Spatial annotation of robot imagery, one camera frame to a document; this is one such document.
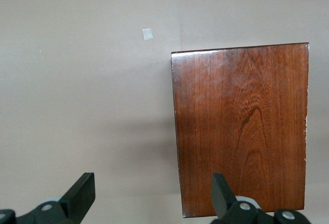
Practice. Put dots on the dark brown wooden cabinet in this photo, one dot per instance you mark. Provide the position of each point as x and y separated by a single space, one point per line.
239 131

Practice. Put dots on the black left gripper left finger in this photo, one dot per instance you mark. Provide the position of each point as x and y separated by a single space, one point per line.
79 195

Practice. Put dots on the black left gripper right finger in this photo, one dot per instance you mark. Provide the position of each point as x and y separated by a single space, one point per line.
222 198

